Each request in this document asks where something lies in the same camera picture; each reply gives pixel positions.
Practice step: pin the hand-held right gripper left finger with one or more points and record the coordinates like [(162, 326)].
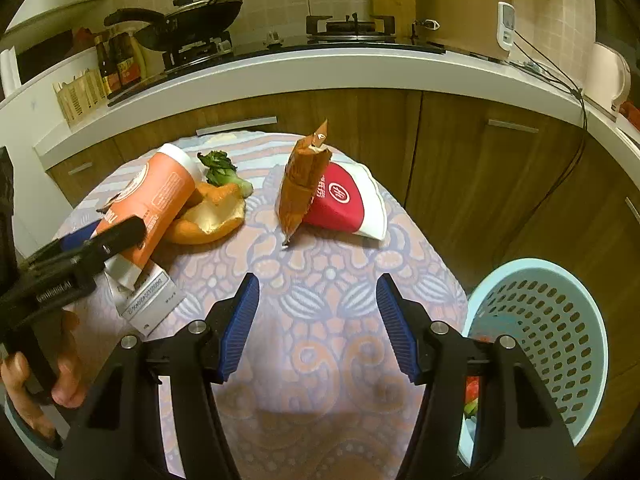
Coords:
[(242, 320)]

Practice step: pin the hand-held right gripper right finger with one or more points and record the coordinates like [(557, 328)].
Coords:
[(395, 320)]

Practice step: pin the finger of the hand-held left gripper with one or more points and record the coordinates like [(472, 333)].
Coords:
[(122, 235), (80, 236)]

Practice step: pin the orange tube package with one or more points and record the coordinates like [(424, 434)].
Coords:
[(150, 195)]

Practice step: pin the white blue milk carton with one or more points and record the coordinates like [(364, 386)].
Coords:
[(150, 307)]

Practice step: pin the orange peel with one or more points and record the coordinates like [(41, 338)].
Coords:
[(210, 222)]

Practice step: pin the green bok choy scrap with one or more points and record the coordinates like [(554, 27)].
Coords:
[(217, 164)]

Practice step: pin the light blue plastic basket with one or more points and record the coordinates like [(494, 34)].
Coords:
[(530, 267)]

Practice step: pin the orange snack wrapper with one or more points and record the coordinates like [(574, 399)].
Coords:
[(300, 185)]

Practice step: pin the person's left hand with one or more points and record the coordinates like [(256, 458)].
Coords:
[(72, 360)]

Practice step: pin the patterned pink table cloth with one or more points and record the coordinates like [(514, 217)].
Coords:
[(320, 270)]

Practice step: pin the red food scrap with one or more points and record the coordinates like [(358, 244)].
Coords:
[(472, 390)]

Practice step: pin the beige slotted plastic basket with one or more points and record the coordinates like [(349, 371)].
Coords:
[(80, 97)]

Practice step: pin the white plastic container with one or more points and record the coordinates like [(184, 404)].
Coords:
[(9, 75)]

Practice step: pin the black wok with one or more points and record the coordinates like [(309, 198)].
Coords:
[(210, 15)]

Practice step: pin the black gas stove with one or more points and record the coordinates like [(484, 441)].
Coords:
[(300, 45)]

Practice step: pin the red plastic basket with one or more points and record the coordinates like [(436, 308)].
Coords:
[(631, 112)]

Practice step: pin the brown rice cooker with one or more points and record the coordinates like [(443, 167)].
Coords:
[(460, 10)]

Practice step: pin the cream electric kettle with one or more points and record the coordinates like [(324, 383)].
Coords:
[(606, 75)]

